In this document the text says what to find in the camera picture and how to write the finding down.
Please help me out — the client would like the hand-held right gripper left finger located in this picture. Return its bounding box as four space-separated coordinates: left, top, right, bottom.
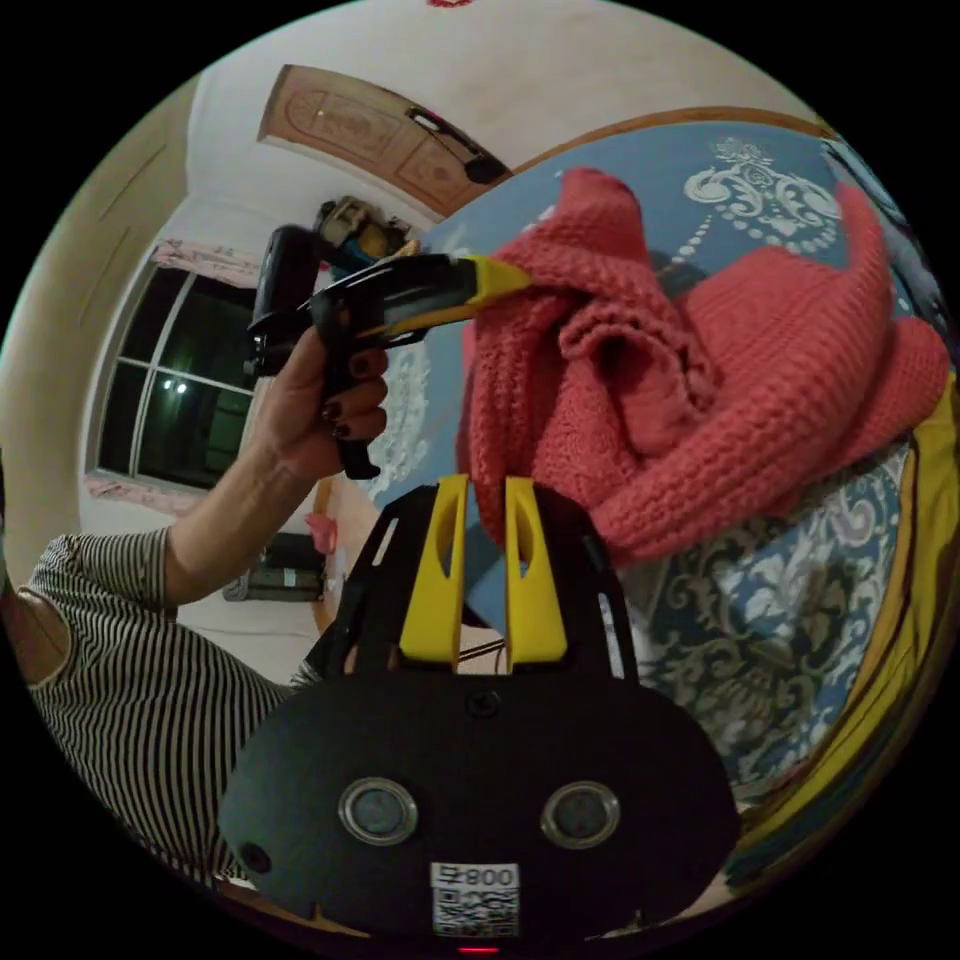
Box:
398 473 471 670

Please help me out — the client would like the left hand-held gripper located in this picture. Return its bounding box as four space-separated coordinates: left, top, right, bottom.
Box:
245 252 536 481

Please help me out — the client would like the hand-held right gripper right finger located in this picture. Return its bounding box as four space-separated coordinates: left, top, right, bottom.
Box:
503 475 569 670

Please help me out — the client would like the brick red knitted sweater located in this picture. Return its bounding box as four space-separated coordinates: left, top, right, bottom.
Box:
455 167 952 569

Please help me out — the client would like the person's left forearm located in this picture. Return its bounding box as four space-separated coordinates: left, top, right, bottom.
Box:
163 446 333 610

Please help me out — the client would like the person's left hand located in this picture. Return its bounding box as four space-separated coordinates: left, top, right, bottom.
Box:
254 326 391 483

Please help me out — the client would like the brown wooden door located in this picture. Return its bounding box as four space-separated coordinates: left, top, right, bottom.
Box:
256 63 514 221

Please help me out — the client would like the bed with blue printed sheet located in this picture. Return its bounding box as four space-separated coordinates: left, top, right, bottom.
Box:
311 107 960 905

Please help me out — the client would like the pink curtain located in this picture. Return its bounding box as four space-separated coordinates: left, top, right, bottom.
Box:
151 237 261 289

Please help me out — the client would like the person's body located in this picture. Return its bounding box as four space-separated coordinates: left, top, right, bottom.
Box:
0 457 324 890

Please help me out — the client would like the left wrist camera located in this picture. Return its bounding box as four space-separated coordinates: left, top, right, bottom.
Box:
249 223 325 378

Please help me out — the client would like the window with white frame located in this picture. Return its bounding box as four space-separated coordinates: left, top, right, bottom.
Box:
84 262 262 492

